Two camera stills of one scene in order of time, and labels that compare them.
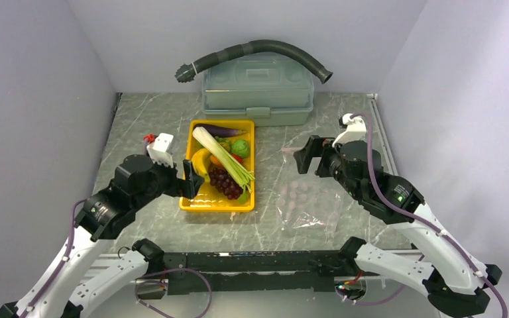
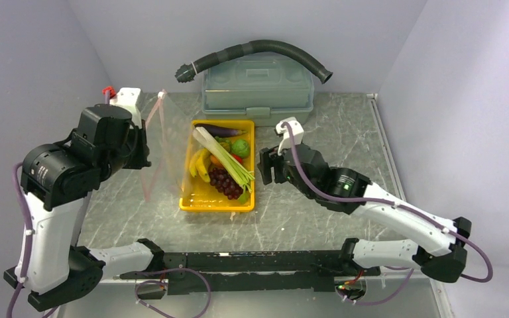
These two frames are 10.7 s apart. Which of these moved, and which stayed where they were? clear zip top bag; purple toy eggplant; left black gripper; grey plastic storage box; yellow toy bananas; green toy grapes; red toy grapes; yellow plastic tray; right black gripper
Moved: right black gripper; left black gripper; clear zip top bag
Stayed: yellow toy bananas; green toy grapes; purple toy eggplant; yellow plastic tray; grey plastic storage box; red toy grapes
